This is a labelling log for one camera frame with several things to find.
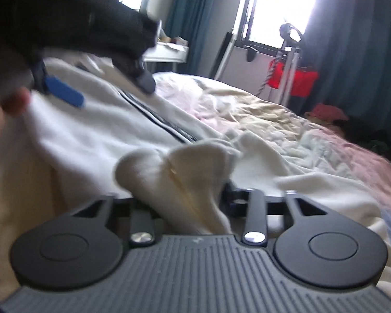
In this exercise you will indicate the window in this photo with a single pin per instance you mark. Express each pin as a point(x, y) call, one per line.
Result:
point(258, 22)

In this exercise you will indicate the dark teal curtain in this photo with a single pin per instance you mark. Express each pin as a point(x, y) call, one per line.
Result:
point(350, 44)
point(188, 19)

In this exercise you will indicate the garment steamer stand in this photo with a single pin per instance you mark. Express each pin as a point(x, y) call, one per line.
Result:
point(294, 39)

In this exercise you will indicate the cream white zip jacket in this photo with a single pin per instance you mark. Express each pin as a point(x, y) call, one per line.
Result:
point(55, 157)

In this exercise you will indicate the dark teal right curtain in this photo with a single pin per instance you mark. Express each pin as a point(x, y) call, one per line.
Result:
point(350, 44)

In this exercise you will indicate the pink clothes pile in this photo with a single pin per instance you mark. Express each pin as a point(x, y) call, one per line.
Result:
point(326, 113)

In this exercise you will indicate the dark teal left curtain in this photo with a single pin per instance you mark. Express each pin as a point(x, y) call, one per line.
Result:
point(188, 19)

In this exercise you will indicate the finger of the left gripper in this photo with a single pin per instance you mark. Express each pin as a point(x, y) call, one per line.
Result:
point(135, 71)
point(63, 91)

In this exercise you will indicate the pastel bed sheet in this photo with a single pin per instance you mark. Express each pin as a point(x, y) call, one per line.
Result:
point(303, 143)

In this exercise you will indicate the white dressing table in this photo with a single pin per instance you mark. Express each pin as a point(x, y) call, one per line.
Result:
point(173, 52)

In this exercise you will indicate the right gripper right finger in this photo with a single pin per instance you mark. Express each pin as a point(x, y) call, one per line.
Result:
point(249, 204)

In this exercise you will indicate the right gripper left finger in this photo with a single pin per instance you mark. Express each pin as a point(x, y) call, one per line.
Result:
point(134, 222)

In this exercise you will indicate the person's left hand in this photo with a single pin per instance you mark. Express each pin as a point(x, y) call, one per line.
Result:
point(14, 105)

